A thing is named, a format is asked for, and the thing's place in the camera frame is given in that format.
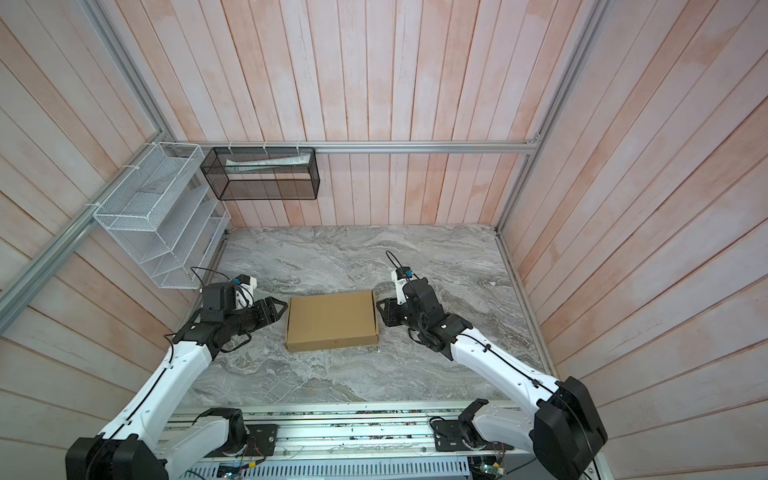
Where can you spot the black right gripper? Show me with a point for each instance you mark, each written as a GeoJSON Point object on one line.
{"type": "Point", "coordinates": [389, 314]}

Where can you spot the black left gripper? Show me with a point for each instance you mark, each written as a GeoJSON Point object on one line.
{"type": "Point", "coordinates": [264, 317]}

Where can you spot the brown cardboard box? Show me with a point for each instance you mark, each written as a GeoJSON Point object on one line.
{"type": "Point", "coordinates": [331, 321]}

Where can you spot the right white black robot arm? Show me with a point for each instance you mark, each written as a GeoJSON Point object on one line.
{"type": "Point", "coordinates": [556, 421]}

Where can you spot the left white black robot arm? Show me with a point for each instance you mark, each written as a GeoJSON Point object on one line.
{"type": "Point", "coordinates": [130, 445]}

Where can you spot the white paper in black basket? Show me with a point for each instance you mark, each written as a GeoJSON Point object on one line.
{"type": "Point", "coordinates": [282, 165]}

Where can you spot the left green circuit board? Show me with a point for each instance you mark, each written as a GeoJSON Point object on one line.
{"type": "Point", "coordinates": [230, 471]}

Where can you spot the green circuit board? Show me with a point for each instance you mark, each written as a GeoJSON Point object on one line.
{"type": "Point", "coordinates": [230, 471]}
{"type": "Point", "coordinates": [482, 468]}

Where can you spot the right green circuit board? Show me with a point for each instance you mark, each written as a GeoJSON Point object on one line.
{"type": "Point", "coordinates": [482, 468]}

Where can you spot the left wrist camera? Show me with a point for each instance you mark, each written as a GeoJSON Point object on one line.
{"type": "Point", "coordinates": [244, 289]}

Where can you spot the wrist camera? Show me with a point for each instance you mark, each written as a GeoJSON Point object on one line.
{"type": "Point", "coordinates": [244, 289]}
{"type": "Point", "coordinates": [401, 276]}

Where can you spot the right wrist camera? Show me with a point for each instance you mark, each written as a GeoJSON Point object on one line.
{"type": "Point", "coordinates": [401, 276]}

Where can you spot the aluminium mounting rail frame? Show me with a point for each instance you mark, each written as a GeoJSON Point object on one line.
{"type": "Point", "coordinates": [356, 425]}

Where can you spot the black wire mesh basket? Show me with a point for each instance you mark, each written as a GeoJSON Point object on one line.
{"type": "Point", "coordinates": [257, 187]}

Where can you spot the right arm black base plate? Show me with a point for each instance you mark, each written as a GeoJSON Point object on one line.
{"type": "Point", "coordinates": [455, 436]}

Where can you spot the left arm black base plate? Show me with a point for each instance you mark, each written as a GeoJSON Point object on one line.
{"type": "Point", "coordinates": [260, 442]}

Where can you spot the white wire mesh shelf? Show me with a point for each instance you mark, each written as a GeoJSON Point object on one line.
{"type": "Point", "coordinates": [170, 225]}

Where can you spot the white slotted cable duct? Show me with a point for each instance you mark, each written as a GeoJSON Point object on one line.
{"type": "Point", "coordinates": [441, 467]}

